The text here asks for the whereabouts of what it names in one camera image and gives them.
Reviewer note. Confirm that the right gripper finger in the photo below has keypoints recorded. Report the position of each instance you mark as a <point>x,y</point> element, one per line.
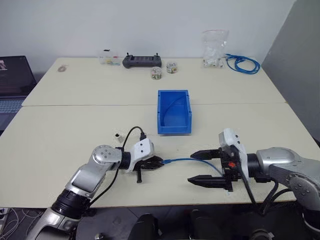
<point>207,181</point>
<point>206,154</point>

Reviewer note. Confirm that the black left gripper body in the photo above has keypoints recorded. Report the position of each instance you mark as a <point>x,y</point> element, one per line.
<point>139,175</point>

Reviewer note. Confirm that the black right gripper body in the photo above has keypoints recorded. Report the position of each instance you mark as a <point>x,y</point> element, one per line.
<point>228,172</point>

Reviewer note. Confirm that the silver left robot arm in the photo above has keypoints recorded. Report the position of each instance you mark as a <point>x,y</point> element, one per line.
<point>85,177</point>

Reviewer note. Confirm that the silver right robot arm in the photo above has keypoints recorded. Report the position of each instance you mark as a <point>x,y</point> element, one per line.
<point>287,170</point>

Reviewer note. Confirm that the blue plastic bin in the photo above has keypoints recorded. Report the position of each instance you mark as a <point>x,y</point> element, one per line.
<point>174,126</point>

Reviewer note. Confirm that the small white coupler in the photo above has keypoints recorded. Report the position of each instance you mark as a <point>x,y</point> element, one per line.
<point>118,137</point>

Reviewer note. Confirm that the dark rounded shape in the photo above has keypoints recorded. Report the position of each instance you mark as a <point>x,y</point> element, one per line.
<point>146,226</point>

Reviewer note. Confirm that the small clear jar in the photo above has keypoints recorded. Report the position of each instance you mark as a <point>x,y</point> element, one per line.
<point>171,68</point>
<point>156,73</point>

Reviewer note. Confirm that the black handheld remote controller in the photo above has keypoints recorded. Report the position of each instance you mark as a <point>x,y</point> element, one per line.
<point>141,61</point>

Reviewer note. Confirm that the clear bag of couplers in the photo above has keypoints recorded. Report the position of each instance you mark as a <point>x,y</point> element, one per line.
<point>214,48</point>

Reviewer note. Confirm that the clear plastic parts box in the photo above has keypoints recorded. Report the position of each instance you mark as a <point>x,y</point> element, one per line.
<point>108,58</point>

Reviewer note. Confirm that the dark open laptop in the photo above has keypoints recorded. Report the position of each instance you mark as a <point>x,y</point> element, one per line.
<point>15,75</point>

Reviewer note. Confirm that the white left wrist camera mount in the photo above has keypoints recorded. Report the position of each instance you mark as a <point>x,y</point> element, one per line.
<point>142,148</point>

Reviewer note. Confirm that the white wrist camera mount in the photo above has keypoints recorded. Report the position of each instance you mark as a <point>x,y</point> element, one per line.
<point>231,138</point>
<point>142,148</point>

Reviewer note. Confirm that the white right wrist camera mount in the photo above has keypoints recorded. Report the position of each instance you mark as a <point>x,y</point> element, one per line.
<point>231,138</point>

